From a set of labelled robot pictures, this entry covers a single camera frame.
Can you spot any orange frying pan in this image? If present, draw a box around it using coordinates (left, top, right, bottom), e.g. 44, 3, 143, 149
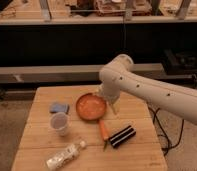
76, 93, 109, 141

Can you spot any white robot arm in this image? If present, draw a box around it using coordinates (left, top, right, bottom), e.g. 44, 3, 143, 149
99, 54, 197, 125

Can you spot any black power cable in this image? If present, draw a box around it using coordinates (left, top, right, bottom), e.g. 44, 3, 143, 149
147, 106, 186, 157

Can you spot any black box on floor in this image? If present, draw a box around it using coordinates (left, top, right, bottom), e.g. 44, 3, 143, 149
162, 49, 197, 75

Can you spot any clear plastic bottle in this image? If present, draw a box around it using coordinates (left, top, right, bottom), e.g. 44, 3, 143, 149
46, 140, 87, 171

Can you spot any translucent white ceramic cup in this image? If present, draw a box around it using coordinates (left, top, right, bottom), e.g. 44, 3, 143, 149
50, 112, 69, 136

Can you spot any blue sponge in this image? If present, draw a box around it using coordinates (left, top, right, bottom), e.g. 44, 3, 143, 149
49, 103, 69, 113

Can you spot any wooden table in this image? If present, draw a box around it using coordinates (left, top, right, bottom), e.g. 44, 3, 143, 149
12, 86, 167, 171

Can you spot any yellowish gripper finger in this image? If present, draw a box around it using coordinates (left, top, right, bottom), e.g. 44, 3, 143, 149
111, 102, 120, 115

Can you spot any black white striped block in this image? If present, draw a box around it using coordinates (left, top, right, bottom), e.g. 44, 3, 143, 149
109, 125, 136, 149

